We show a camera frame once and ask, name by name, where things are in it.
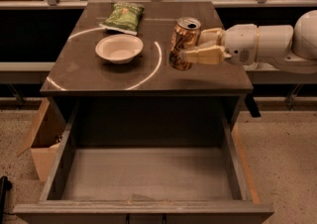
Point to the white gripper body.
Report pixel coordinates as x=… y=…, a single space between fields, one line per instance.
x=240 y=44

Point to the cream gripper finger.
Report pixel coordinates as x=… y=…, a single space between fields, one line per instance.
x=213 y=36
x=210 y=55

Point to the orange soda can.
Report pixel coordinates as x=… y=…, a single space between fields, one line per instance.
x=185 y=35

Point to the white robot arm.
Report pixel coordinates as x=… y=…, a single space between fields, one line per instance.
x=287 y=48

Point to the dark grey drawer cabinet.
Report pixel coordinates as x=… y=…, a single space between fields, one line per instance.
x=78 y=71

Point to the open grey top drawer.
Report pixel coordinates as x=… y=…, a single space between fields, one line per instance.
x=166 y=166

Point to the green chip bag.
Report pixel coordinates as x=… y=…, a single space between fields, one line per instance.
x=124 y=18

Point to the white paper bowl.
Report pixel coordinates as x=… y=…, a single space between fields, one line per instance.
x=119 y=49

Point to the brown cardboard box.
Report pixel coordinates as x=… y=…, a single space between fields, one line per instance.
x=43 y=138

